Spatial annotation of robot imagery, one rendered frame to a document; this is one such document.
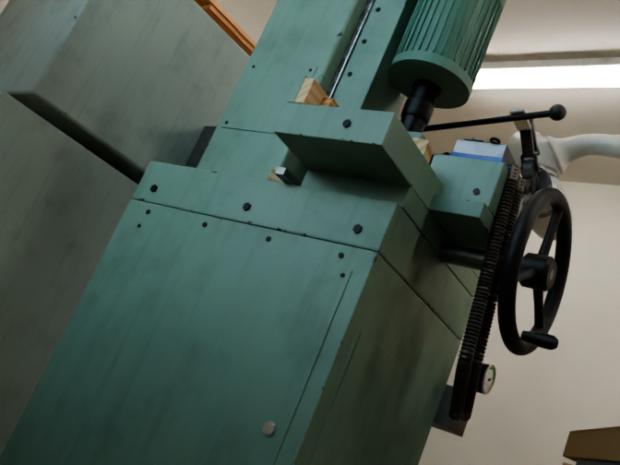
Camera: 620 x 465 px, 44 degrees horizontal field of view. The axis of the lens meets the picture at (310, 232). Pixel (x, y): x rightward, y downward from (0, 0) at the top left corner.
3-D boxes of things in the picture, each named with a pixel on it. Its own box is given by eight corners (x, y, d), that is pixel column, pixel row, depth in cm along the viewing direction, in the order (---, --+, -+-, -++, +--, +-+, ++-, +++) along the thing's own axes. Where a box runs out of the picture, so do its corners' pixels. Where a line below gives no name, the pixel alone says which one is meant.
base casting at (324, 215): (376, 250, 119) (397, 199, 121) (129, 196, 151) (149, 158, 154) (462, 342, 154) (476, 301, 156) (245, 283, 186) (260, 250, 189)
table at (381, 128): (437, 150, 109) (451, 115, 110) (271, 130, 126) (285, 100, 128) (533, 304, 156) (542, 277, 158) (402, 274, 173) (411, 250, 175)
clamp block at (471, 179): (487, 206, 127) (504, 160, 130) (416, 195, 135) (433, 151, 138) (509, 244, 139) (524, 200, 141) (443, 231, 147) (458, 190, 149)
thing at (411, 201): (402, 207, 123) (411, 185, 124) (298, 189, 135) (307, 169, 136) (473, 297, 154) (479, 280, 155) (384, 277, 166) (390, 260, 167)
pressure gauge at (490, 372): (477, 399, 148) (490, 360, 150) (459, 393, 150) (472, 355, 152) (486, 408, 153) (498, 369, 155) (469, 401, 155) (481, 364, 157)
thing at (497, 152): (501, 163, 132) (510, 137, 133) (443, 156, 138) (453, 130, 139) (518, 198, 142) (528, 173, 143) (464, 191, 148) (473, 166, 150)
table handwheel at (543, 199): (561, 155, 121) (590, 238, 143) (446, 142, 132) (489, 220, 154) (503, 320, 112) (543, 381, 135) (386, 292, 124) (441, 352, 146)
